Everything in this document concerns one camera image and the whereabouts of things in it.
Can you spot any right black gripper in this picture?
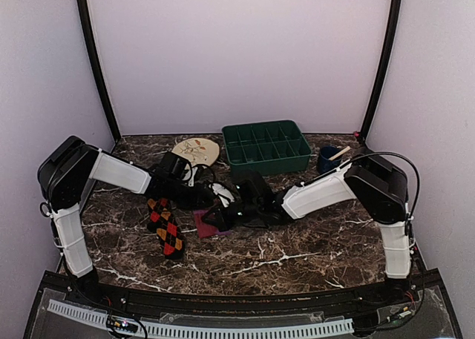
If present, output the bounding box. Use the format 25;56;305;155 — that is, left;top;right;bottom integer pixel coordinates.
202;200;261;231

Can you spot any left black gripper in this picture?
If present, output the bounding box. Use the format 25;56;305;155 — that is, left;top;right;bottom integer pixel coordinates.
166;179;213;210

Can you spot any maroon purple striped sock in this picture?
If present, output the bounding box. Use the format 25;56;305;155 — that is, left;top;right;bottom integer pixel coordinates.
193;210;231;239

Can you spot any green compartment tray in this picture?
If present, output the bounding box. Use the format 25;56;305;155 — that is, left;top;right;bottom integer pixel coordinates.
222;120;312;176

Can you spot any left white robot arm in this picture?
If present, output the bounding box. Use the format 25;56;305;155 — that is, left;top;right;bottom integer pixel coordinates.
37;136;215;277

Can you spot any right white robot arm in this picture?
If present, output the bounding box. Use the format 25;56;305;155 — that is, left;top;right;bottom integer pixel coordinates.
201;148;416;305

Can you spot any beige floral plate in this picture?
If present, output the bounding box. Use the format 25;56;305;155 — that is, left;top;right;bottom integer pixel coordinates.
171;137;220;166

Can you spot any black orange argyle sock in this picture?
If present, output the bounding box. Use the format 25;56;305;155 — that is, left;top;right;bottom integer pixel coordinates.
147;198;186;260

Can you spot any dark blue mug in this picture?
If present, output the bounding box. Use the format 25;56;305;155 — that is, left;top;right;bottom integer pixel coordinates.
316;145;342;174

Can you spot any small circuit board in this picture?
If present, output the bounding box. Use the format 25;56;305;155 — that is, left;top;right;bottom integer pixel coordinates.
105;316;139;335

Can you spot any wooden stick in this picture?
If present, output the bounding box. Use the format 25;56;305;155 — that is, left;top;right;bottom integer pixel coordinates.
329;146;351;161

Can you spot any black front rail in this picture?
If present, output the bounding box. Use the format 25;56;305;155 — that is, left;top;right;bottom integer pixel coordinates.
40;271;442;321

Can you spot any white slotted cable duct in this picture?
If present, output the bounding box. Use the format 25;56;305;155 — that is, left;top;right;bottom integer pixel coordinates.
47;299;354;338

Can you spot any left black frame post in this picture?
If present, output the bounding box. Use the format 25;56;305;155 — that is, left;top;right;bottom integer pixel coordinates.
76;0;122;144

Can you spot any black frame post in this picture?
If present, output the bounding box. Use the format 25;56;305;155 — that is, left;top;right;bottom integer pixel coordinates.
357;0;402;145
76;0;122;144

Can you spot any right black frame post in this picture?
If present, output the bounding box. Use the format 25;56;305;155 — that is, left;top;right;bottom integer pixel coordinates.
357;0;402;145

